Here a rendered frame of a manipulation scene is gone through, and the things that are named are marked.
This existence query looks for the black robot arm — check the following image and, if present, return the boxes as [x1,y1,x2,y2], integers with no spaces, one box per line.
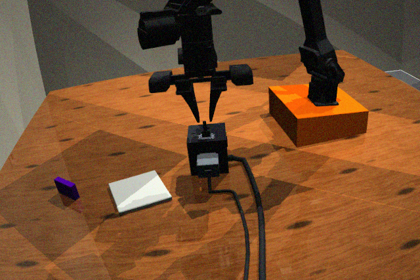
[137,0,345,107]

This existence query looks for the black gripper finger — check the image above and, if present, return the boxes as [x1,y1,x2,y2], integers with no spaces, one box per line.
[209,83,227,122]
[176,83,200,123]

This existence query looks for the white flat square slab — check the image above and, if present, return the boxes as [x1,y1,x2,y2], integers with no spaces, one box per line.
[109,170,172,215]

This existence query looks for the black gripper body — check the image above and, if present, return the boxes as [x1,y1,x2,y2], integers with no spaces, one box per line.
[148,39,253,93]

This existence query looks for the purple rectangular block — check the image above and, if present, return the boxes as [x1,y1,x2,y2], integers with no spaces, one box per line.
[54,177,79,200]

